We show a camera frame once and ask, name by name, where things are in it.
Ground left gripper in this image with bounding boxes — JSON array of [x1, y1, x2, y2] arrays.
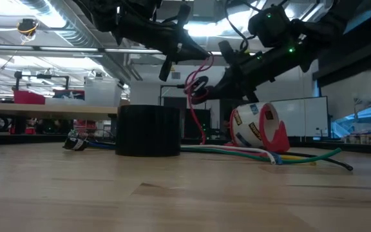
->
[[113, 3, 212, 82]]

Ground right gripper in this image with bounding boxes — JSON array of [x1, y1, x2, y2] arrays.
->
[[193, 40, 303, 105]]

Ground red cord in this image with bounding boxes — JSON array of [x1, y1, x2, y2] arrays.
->
[[184, 53, 270, 158]]

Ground white sticker-covered tape roll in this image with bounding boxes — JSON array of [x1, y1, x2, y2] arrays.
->
[[231, 102, 272, 149]]

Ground red tape dispenser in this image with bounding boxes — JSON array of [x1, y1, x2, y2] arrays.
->
[[229, 101, 292, 153]]

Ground whiteboard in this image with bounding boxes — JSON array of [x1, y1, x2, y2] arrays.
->
[[271, 95, 330, 139]]

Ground black cylindrical container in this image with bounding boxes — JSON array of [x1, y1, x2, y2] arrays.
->
[[115, 104, 183, 158]]

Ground white plastic tote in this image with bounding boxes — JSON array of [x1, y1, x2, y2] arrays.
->
[[84, 77, 124, 107]]

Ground clear safety glasses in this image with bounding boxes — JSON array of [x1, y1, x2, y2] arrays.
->
[[66, 128, 117, 145]]

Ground ceiling light bar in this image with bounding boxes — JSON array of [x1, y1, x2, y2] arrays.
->
[[0, 44, 257, 56]]

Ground wooden workbench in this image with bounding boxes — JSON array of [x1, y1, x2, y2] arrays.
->
[[0, 102, 119, 121]]

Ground red box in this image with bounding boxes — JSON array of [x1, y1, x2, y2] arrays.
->
[[13, 90, 46, 105]]

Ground white cord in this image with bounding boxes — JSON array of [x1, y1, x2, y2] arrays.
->
[[180, 144, 278, 166]]

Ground yellow cord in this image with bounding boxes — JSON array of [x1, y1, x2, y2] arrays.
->
[[280, 155, 318, 166]]

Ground green cord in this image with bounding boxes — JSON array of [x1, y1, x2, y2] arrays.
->
[[180, 147, 343, 165]]

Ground silver ventilation duct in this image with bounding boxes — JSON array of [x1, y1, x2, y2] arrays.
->
[[17, 0, 143, 83]]

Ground black cord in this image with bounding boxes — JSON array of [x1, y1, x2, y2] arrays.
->
[[288, 151, 354, 171]]

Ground cord end plug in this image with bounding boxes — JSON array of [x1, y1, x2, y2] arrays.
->
[[62, 137, 90, 152]]

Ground yellow cable reel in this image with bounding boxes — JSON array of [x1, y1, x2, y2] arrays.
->
[[16, 18, 41, 37]]

